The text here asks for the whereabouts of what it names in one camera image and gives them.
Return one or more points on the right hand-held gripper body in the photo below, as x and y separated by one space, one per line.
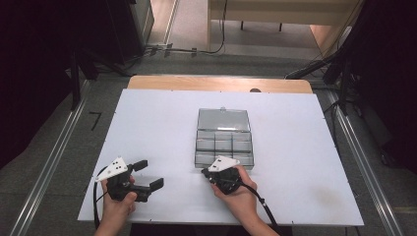
224 163

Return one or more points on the wooden table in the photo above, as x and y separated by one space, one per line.
196 83

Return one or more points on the dark cabinet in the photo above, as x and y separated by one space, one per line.
131 29

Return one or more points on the clear plastic compartment box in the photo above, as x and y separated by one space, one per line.
224 141

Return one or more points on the black curtain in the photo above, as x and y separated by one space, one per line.
32 65
390 72

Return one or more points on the person's right hand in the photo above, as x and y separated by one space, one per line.
241 201

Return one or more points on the black metal stand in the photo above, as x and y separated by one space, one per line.
342 82
76 78

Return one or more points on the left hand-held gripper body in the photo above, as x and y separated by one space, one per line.
113 168

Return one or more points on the white board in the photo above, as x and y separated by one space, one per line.
157 131

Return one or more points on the beige cabinet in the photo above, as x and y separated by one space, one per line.
275 11

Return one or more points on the metal floor rail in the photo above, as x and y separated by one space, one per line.
364 154
52 157

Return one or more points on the person's left hand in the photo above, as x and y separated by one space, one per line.
116 209

